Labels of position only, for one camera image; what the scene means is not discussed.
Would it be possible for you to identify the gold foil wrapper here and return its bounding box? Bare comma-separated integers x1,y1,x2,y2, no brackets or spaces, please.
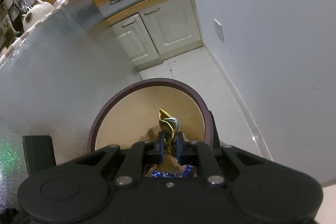
158,109,180,157

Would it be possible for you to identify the brown rim trash bin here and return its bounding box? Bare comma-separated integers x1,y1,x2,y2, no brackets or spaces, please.
87,78,214,152

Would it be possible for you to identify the cream cabinet left door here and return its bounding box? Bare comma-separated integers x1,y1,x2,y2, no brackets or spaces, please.
111,13,159,67

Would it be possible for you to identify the cream cabinet door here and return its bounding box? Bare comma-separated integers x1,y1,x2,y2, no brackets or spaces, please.
111,13,159,67
140,0,201,55

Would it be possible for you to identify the cream cabinet right door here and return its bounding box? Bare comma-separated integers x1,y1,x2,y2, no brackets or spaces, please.
140,0,201,55

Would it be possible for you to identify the silver foil table skirt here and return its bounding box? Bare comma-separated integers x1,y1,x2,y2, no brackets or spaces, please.
1,0,141,210

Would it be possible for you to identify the cream cat shaped pot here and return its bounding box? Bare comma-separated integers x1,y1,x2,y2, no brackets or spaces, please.
21,0,55,32

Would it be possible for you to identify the white wall socket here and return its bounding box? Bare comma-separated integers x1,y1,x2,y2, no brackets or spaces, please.
214,19,224,43

